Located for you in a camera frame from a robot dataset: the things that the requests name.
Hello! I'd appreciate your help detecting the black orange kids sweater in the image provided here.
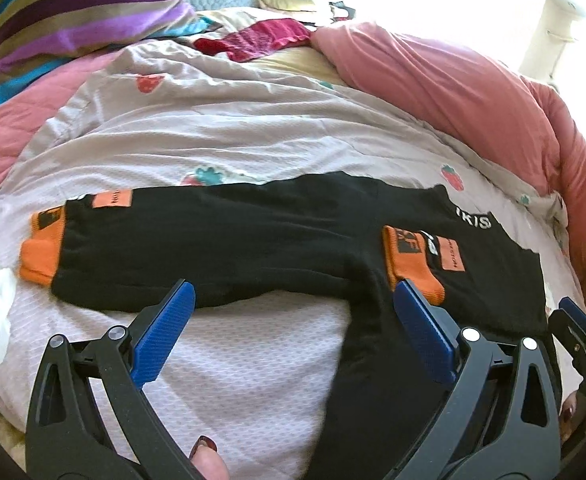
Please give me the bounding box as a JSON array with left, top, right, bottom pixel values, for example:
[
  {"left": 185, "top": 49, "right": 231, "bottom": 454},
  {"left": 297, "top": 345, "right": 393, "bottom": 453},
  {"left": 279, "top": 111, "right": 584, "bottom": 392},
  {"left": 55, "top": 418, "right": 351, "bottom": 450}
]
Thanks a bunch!
[{"left": 20, "top": 172, "right": 557, "bottom": 479}]

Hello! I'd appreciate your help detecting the right hand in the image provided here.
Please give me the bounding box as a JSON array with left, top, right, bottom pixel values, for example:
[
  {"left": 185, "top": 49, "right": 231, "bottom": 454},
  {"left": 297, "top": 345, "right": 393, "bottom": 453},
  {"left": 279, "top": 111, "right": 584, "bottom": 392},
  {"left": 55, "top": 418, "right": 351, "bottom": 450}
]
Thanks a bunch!
[{"left": 559, "top": 391, "right": 578, "bottom": 443}]

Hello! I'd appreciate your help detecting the left hand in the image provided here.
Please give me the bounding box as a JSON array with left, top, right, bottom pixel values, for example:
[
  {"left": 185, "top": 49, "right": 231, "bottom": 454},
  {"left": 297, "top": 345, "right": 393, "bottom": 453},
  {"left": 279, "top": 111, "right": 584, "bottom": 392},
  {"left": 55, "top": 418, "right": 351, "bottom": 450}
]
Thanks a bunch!
[{"left": 189, "top": 436, "right": 230, "bottom": 480}]

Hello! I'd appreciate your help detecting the grey strawberry print blanket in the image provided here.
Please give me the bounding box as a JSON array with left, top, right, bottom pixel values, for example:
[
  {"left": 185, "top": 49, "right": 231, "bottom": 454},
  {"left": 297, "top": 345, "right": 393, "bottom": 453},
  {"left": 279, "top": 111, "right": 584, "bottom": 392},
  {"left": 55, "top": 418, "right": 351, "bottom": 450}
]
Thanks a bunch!
[{"left": 0, "top": 40, "right": 582, "bottom": 479}]

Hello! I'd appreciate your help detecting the pink quilted duvet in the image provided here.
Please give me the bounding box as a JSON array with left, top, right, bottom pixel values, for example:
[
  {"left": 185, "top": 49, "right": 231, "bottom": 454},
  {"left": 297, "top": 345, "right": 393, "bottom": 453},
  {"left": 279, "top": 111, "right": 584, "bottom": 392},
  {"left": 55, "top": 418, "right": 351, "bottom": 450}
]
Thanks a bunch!
[{"left": 310, "top": 22, "right": 586, "bottom": 281}]

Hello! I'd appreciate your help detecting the pink bed sheet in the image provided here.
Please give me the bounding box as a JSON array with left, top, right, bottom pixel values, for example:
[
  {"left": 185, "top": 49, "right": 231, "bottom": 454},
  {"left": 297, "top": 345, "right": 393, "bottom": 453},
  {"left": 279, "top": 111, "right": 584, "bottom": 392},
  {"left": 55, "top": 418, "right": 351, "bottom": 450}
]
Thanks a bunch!
[{"left": 0, "top": 50, "right": 119, "bottom": 183}]

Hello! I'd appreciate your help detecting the cream yellow sheet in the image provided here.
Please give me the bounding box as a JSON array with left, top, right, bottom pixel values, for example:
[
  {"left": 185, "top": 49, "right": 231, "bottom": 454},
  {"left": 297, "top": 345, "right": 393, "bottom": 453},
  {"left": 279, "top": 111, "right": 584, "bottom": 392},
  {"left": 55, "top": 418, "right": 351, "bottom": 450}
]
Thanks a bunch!
[{"left": 247, "top": 47, "right": 345, "bottom": 86}]

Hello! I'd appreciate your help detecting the striped purple blue pillow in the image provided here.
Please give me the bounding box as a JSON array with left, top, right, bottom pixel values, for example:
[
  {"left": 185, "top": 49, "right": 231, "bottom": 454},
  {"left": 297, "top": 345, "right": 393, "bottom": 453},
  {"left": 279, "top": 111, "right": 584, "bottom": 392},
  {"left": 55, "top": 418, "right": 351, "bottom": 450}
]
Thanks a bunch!
[{"left": 0, "top": 0, "right": 212, "bottom": 105}]

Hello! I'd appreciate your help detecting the red lace garment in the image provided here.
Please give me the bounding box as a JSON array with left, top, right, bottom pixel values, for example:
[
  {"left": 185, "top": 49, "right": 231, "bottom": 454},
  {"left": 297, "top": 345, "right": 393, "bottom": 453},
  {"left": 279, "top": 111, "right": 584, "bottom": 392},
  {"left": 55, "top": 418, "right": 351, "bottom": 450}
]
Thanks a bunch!
[{"left": 193, "top": 18, "right": 310, "bottom": 63}]

